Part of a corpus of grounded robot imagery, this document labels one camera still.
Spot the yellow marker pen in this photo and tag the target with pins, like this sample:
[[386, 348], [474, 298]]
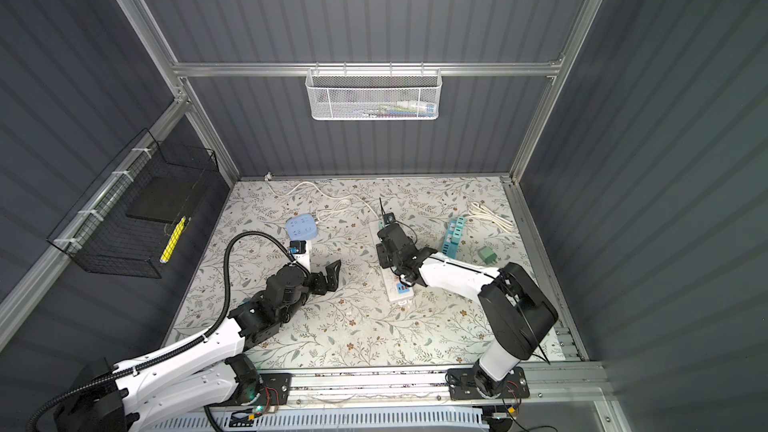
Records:
[[173, 241]]

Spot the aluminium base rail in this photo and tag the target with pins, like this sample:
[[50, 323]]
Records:
[[151, 392]]

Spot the black pad in basket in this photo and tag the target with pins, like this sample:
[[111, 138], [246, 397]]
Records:
[[163, 200]]

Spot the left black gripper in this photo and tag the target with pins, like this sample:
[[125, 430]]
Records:
[[330, 277]]

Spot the white wire mesh basket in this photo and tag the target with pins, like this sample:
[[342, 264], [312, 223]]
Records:
[[335, 97]]

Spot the blue square socket cube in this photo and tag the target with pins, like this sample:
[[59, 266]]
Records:
[[302, 227]]

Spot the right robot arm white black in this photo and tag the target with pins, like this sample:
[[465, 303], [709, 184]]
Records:
[[518, 312]]

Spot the white multicolour power strip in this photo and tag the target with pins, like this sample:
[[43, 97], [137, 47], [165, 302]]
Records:
[[395, 290]]

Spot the pens in white basket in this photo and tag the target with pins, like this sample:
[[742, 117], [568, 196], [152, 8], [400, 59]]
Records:
[[401, 109]]

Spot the green charger lower left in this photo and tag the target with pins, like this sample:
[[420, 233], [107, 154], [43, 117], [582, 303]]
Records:
[[487, 255]]

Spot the black wire basket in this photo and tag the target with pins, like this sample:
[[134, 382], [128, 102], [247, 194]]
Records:
[[133, 223]]

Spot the teal usb power strip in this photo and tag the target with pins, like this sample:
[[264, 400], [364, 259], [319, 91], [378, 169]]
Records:
[[453, 236]]

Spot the floral table mat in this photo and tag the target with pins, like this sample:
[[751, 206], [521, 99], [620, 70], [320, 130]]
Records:
[[357, 325]]

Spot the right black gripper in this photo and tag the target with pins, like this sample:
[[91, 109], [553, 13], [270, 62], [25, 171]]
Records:
[[383, 256]]

